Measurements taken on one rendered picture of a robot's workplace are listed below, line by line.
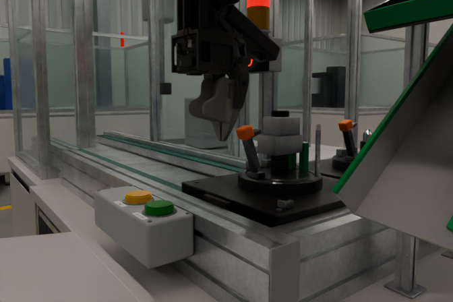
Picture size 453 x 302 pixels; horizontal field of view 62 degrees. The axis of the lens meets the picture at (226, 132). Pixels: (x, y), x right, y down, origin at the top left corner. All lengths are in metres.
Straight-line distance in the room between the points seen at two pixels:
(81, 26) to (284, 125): 1.12
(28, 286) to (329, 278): 0.40
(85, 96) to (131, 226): 1.07
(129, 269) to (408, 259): 0.39
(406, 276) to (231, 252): 0.24
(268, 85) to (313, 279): 0.48
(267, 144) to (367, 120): 5.15
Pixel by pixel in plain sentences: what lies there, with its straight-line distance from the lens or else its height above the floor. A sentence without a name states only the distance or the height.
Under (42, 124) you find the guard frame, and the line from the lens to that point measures 1.28.
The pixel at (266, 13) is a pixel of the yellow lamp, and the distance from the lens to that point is 0.85.
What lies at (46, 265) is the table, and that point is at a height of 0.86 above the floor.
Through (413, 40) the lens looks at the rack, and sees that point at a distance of 0.54.
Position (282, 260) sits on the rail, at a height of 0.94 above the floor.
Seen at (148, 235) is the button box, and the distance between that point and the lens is 0.50.
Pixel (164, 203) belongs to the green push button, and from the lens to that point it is 0.53.
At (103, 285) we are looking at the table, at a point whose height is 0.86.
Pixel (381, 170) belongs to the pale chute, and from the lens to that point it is 0.46.
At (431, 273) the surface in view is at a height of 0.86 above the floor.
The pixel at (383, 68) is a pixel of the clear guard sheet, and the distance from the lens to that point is 6.09.
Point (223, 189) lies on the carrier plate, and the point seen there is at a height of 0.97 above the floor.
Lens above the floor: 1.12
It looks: 5 degrees down
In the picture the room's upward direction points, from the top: straight up
